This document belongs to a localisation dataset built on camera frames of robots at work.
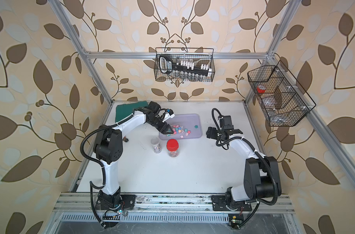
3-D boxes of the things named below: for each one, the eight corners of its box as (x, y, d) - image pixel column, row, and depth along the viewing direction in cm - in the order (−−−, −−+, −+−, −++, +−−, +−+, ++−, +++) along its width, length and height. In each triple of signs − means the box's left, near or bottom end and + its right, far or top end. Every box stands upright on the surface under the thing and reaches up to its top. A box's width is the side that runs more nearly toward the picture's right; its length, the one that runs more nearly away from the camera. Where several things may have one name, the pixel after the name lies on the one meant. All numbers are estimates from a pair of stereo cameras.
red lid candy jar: (167, 157, 92) (166, 149, 83) (168, 147, 96) (166, 138, 87) (178, 157, 92) (177, 149, 83) (178, 147, 96) (178, 138, 87)
